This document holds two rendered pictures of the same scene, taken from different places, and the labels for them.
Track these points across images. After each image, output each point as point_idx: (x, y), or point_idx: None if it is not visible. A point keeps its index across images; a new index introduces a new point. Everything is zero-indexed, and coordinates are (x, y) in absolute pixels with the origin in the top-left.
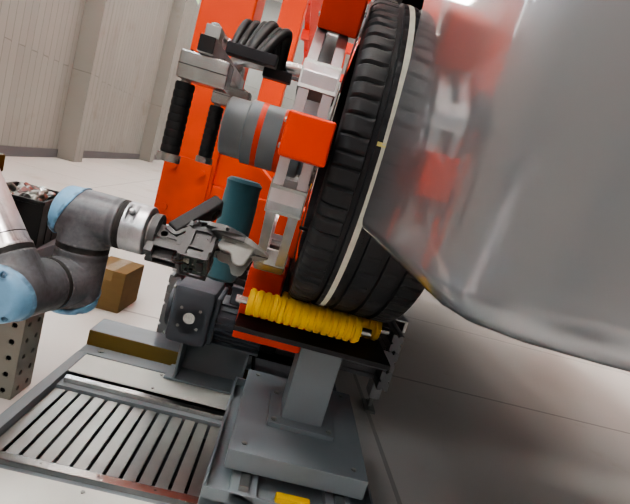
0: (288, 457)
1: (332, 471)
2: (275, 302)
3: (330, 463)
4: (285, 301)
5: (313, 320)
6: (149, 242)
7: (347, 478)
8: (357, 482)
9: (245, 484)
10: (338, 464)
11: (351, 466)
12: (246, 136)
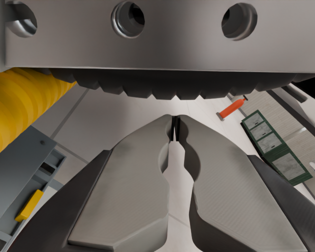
0: (10, 188)
1: (40, 160)
2: (29, 110)
3: (30, 154)
4: (38, 93)
5: (67, 90)
6: None
7: (49, 154)
8: (53, 149)
9: (1, 245)
10: (33, 149)
11: (38, 141)
12: None
